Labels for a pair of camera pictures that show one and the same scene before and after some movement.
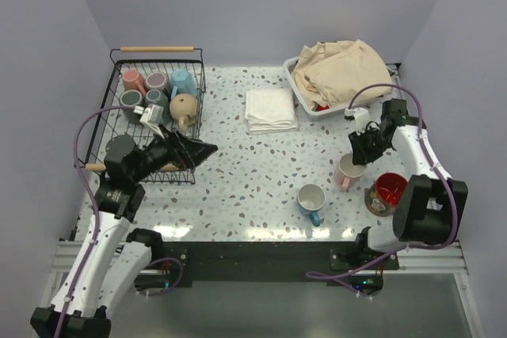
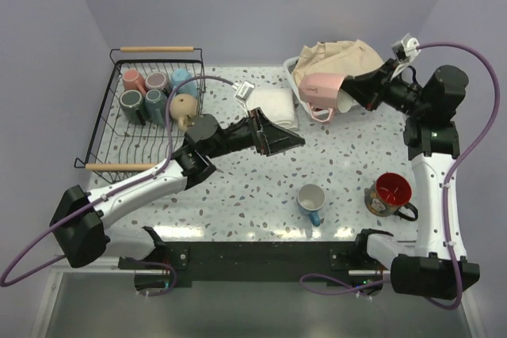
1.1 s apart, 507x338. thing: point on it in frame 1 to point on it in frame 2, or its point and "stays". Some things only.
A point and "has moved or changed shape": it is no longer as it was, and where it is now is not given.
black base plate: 170,264 stays
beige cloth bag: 333,74 stays
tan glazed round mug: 184,108 stays
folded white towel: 270,111 stays
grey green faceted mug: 154,97 has moved or changed shape
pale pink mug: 347,174 to 320,90
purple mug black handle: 158,81 stays
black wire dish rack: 165,85 stays
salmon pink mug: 133,80 stays
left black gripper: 184,152 to 276,138
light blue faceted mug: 183,83 stays
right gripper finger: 363,154 to 365,94
